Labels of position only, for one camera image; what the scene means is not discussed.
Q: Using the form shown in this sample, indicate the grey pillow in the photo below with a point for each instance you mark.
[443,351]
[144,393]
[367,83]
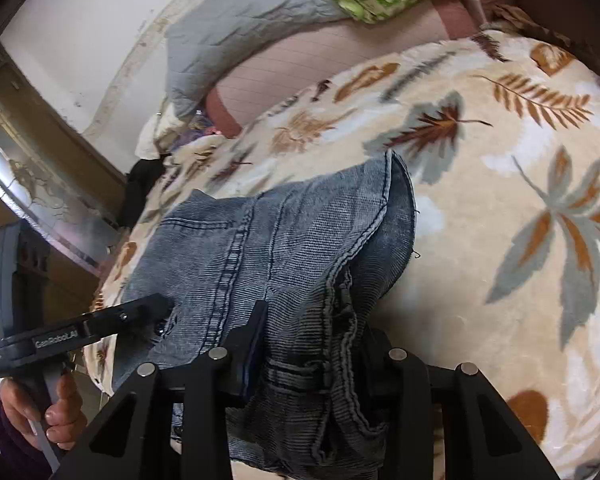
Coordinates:
[240,30]

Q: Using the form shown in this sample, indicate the person's left forearm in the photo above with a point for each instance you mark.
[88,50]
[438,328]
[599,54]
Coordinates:
[10,450]

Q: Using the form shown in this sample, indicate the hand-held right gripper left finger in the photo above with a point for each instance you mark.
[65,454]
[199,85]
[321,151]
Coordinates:
[252,350]

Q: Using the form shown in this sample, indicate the white cloth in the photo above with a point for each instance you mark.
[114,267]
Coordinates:
[150,135]

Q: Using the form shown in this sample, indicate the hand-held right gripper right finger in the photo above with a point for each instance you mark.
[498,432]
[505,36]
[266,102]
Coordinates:
[405,375]

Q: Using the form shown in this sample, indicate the leaf print blanket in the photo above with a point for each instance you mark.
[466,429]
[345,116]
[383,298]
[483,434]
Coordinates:
[480,170]

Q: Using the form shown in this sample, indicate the person's left hand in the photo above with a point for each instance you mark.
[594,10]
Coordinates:
[62,410]

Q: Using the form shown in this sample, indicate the black cloth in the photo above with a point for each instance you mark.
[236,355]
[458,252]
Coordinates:
[140,195]

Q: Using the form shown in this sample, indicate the blue denim pants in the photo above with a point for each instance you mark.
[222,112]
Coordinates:
[290,260]

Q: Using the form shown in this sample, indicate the pink striped bolster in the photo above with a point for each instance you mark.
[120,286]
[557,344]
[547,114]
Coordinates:
[330,55]

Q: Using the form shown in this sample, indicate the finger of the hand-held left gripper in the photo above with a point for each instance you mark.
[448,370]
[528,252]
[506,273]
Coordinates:
[130,312]

